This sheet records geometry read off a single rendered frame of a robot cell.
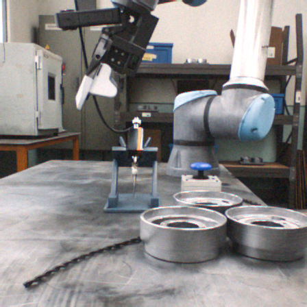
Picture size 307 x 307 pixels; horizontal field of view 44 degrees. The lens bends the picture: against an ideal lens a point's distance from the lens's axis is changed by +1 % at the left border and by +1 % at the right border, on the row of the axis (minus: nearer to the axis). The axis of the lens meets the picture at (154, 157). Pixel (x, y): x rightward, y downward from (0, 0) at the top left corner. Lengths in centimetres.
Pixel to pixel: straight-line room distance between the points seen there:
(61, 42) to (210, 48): 170
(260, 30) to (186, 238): 70
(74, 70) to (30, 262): 402
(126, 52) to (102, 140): 367
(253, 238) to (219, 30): 427
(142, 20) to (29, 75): 208
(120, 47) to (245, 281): 44
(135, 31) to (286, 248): 44
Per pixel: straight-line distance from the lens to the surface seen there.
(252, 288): 39
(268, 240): 45
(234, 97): 95
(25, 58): 275
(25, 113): 273
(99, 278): 40
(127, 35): 69
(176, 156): 102
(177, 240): 42
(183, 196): 61
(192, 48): 458
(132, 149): 67
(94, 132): 434
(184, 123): 100
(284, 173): 413
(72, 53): 444
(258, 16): 103
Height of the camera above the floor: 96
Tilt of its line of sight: 6 degrees down
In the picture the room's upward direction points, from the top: 1 degrees clockwise
